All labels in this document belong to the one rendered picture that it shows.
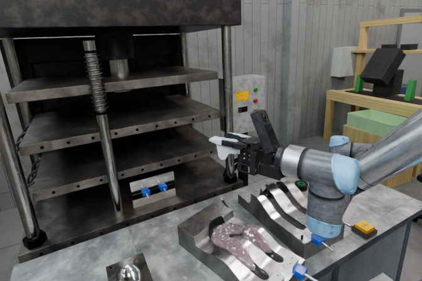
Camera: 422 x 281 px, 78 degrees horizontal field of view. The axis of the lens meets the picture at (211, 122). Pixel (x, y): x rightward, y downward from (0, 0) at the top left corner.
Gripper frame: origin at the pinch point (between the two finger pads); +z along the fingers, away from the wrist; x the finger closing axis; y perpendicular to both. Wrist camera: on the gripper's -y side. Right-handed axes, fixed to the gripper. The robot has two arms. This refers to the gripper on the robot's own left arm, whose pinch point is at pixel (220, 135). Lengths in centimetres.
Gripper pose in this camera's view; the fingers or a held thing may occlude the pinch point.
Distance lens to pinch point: 74.4
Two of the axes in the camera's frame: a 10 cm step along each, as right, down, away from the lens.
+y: -0.4, 9.8, 1.9
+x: 6.4, -1.2, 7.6
